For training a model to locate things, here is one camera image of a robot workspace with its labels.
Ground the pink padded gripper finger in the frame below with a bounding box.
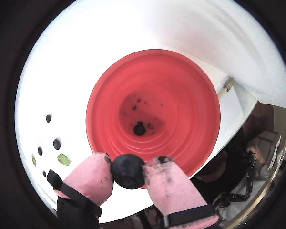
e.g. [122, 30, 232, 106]
[46, 152, 114, 229]
[142, 155, 220, 229]

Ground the red collapsible silicone cup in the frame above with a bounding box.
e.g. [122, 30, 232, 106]
[85, 49, 221, 189]

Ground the operator bare hand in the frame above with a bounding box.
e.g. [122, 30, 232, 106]
[245, 138, 266, 166]

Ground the green leaf with stem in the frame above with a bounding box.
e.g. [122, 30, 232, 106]
[57, 154, 72, 166]

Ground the person in black clothing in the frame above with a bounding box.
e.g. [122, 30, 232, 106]
[193, 143, 267, 206]

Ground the white paper sheet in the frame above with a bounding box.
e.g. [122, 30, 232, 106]
[15, 0, 258, 224]

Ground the brass end fitting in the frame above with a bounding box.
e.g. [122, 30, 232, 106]
[223, 78, 234, 93]

